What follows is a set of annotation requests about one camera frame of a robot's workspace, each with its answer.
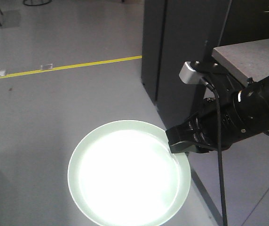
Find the dark grey cabinet column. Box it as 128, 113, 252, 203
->
141, 0, 269, 128

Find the black camera cable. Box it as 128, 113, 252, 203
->
201, 79, 229, 226

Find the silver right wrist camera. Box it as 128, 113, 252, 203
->
178, 60, 229, 84

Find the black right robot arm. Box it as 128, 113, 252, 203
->
166, 74, 269, 153

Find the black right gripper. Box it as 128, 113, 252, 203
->
166, 96, 240, 154

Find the light green round plate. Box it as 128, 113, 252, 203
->
67, 120, 191, 226

